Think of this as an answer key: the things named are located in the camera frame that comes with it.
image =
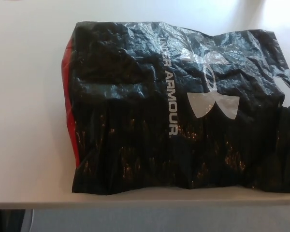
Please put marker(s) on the dark furniture piece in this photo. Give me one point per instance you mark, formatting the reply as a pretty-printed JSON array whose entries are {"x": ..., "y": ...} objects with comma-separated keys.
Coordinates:
[{"x": 7, "y": 221}]

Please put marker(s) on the black Under Armour plastic bag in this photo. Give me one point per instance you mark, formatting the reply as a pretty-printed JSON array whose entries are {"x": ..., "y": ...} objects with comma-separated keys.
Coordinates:
[{"x": 145, "y": 108}]

